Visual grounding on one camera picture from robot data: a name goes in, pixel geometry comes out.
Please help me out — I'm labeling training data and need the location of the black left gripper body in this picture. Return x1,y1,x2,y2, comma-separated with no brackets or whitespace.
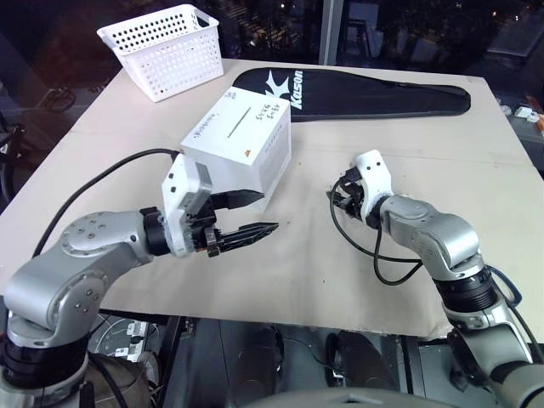
185,193,225,258

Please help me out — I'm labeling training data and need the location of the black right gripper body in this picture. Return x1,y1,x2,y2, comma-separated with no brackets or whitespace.
338,167,367,220

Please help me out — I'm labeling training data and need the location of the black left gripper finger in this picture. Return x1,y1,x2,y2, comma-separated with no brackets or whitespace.
211,189,266,211
218,221,281,252

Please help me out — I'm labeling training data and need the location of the white box with slot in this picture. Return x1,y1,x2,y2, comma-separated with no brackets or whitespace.
178,86,293,213

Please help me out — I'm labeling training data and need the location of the black Kason racket bag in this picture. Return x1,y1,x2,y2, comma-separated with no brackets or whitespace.
232,66,472,124

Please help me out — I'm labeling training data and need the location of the dark rounded shape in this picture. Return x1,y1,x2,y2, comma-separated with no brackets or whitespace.
325,330,399,390
236,326,285,393

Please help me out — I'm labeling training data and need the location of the white power strip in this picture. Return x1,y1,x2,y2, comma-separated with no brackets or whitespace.
103,320,150,363

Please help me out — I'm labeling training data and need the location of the white perforated plastic basket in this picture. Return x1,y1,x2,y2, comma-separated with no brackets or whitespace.
96,3,225,104

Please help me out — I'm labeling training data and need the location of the black stand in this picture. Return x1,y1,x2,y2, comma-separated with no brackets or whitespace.
0,122,27,201

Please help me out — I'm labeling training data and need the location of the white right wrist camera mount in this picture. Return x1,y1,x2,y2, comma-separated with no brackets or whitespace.
354,149,394,220

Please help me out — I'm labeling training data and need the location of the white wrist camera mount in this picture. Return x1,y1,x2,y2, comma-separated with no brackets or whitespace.
354,149,394,220
161,153,213,258

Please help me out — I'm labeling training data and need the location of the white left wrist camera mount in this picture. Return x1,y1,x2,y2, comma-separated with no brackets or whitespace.
161,153,213,258

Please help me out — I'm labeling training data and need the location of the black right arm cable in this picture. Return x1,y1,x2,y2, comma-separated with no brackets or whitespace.
329,176,428,286

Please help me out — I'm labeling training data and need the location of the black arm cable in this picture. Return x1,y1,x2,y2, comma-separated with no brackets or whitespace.
329,176,428,286
31,148,179,258

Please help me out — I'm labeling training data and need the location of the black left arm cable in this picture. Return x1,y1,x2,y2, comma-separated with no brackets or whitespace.
31,148,179,258

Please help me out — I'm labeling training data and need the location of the grey window frame post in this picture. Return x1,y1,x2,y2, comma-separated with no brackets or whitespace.
318,0,340,67

